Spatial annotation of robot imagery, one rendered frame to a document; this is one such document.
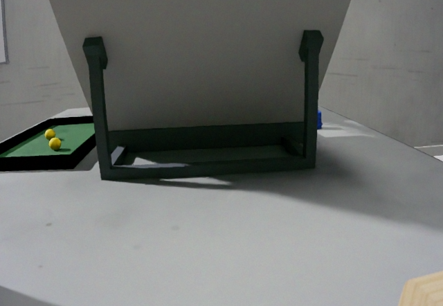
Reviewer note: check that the green tray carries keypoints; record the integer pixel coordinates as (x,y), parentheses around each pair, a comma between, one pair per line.
(22,152)

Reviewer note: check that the yellow ball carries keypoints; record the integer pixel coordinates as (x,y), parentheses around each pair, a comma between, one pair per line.
(49,134)
(55,143)

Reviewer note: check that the dark green u-shaped stand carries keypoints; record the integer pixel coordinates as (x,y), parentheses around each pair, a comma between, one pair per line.
(109,164)

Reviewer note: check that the blue round cap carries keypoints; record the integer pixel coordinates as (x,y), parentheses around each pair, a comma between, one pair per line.
(319,120)

